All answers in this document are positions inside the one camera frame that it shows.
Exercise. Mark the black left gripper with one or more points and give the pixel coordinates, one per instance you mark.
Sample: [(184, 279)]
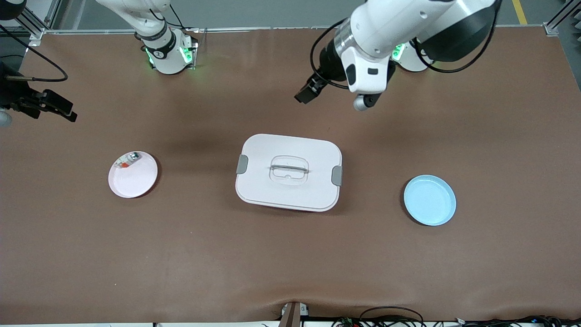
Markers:
[(330, 63)]

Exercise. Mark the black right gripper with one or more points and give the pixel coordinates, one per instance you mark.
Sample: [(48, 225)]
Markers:
[(14, 92)]

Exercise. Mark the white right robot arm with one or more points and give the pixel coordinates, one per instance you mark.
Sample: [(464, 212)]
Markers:
[(159, 41)]

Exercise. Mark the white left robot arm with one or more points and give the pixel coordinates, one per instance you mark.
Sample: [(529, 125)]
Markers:
[(408, 22)]

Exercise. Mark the pink round plate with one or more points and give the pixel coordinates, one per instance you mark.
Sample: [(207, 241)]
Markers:
[(134, 181)]

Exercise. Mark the white lidded box grey clips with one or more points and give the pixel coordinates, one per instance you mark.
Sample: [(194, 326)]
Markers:
[(290, 195)]

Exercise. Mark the light blue round plate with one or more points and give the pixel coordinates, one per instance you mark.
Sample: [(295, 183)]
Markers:
[(429, 200)]

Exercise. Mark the brown table mat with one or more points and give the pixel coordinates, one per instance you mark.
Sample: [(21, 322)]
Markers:
[(272, 254)]

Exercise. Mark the silver table edge rail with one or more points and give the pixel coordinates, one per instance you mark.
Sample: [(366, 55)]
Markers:
[(272, 28)]

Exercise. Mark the aluminium frame post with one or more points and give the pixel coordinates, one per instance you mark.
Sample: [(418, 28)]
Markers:
[(34, 32), (553, 29)]

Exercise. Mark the red white silver switch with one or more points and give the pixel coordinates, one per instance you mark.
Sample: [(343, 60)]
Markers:
[(132, 157)]

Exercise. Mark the brown and grey bracket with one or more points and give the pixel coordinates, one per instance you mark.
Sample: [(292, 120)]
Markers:
[(292, 315)]

